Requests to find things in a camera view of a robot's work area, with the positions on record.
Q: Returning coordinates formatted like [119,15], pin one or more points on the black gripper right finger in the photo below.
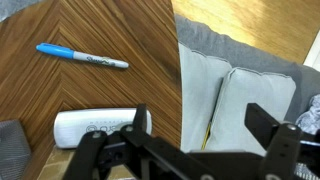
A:
[281,142]

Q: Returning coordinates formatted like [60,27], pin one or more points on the grey mesh fabric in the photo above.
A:
[15,152]

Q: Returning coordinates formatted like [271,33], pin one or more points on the blue capped marker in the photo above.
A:
[65,52]

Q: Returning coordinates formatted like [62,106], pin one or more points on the light grey cushion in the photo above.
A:
[201,78]
[243,94]

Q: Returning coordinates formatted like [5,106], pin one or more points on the patterned grey white cloth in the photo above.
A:
[309,121]

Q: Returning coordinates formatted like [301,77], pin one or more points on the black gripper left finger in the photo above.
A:
[97,152]

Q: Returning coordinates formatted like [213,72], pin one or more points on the white glasses case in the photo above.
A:
[70,126]

